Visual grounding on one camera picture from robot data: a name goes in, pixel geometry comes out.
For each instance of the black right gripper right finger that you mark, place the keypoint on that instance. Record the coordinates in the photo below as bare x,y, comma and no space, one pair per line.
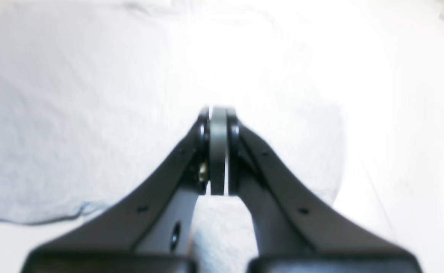
295,231

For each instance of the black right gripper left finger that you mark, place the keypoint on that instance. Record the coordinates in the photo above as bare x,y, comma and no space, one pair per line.
148,230

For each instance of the grey T-shirt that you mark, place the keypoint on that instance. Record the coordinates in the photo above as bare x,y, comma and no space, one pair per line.
95,94

